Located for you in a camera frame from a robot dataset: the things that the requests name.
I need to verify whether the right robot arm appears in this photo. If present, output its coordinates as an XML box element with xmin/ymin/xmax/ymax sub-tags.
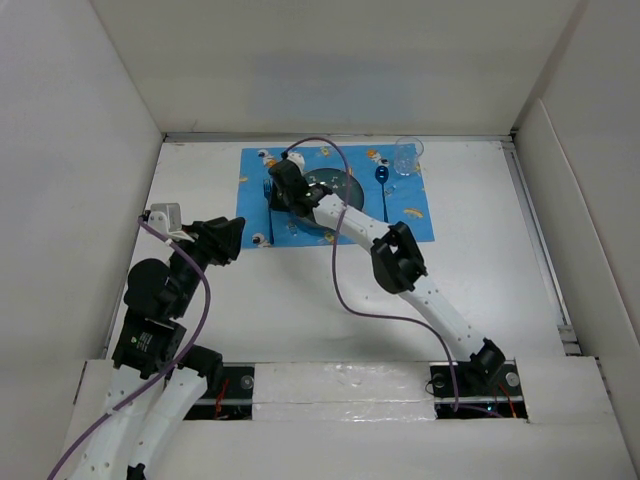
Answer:
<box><xmin>268</xmin><ymin>160</ymin><xmax>505</xmax><ymax>394</ymax></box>

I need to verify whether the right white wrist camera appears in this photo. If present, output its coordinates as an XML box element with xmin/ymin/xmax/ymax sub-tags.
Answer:
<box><xmin>287</xmin><ymin>151</ymin><xmax>306</xmax><ymax>172</ymax></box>

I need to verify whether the blue metal fork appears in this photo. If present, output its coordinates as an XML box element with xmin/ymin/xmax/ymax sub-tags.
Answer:
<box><xmin>263</xmin><ymin>179</ymin><xmax>274</xmax><ymax>246</ymax></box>

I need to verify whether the blue space-print cloth placemat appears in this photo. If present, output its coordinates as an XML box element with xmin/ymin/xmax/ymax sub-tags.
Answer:
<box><xmin>236</xmin><ymin>144</ymin><xmax>435</xmax><ymax>248</ymax></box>

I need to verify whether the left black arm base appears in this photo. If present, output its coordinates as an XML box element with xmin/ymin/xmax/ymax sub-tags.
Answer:
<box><xmin>185</xmin><ymin>363</ymin><xmax>255</xmax><ymax>421</ymax></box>

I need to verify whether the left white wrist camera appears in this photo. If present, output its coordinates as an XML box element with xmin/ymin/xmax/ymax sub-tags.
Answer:
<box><xmin>141</xmin><ymin>202</ymin><xmax>194</xmax><ymax>242</ymax></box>

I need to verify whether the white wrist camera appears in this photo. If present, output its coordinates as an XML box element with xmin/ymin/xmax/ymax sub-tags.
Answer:
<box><xmin>141</xmin><ymin>202</ymin><xmax>194</xmax><ymax>242</ymax></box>
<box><xmin>287</xmin><ymin>151</ymin><xmax>306</xmax><ymax>172</ymax></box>

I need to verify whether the white foam front barrier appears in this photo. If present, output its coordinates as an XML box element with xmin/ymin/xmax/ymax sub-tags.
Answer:
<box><xmin>252</xmin><ymin>362</ymin><xmax>436</xmax><ymax>423</ymax></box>

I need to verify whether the blue metal spoon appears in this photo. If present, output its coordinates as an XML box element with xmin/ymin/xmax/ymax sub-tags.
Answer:
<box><xmin>375</xmin><ymin>165</ymin><xmax>389</xmax><ymax>223</ymax></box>

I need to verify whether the clear plastic cup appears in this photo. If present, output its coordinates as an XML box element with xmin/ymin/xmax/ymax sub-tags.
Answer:
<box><xmin>393</xmin><ymin>136</ymin><xmax>424</xmax><ymax>176</ymax></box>

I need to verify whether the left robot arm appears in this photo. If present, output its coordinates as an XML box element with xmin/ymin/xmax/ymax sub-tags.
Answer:
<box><xmin>71</xmin><ymin>209</ymin><xmax>245</xmax><ymax>479</ymax></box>

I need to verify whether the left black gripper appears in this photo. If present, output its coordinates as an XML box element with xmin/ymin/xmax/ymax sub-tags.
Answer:
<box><xmin>171</xmin><ymin>215</ymin><xmax>244</xmax><ymax>315</ymax></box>

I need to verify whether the teal ceramic plate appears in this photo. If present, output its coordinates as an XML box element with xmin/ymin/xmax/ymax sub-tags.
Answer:
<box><xmin>290</xmin><ymin>167</ymin><xmax>365</xmax><ymax>235</ymax></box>

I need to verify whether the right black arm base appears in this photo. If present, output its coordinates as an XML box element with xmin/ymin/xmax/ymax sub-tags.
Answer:
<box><xmin>425</xmin><ymin>361</ymin><xmax>528</xmax><ymax>420</ymax></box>

